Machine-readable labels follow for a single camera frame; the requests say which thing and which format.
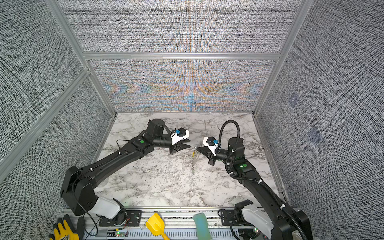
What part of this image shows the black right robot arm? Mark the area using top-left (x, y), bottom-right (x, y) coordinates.
top-left (197, 137), bottom-right (313, 240)

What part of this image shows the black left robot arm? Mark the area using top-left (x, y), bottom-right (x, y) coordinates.
top-left (60, 119), bottom-right (190, 222)

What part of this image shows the yellow plastic scoop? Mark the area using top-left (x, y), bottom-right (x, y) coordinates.
top-left (145, 213), bottom-right (170, 240)

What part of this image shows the teal green sponge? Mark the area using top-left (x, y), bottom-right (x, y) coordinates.
top-left (193, 213), bottom-right (212, 240)

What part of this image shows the yellow black work glove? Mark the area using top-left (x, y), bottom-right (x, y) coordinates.
top-left (49, 214), bottom-right (85, 240)

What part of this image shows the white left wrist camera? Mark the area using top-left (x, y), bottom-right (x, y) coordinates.
top-left (171, 128), bottom-right (190, 145)

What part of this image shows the black corrugated cable conduit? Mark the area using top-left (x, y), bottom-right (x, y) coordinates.
top-left (218, 119), bottom-right (314, 240)

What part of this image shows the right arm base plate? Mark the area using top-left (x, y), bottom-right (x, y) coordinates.
top-left (218, 209), bottom-right (244, 227)

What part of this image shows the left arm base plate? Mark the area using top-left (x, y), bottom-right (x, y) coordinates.
top-left (99, 210), bottom-right (143, 228)

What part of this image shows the aluminium horizontal frame bar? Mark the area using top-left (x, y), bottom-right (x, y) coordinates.
top-left (83, 52), bottom-right (281, 61)

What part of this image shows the aluminium corner frame post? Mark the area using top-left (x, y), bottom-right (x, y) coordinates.
top-left (45, 1), bottom-right (117, 116)

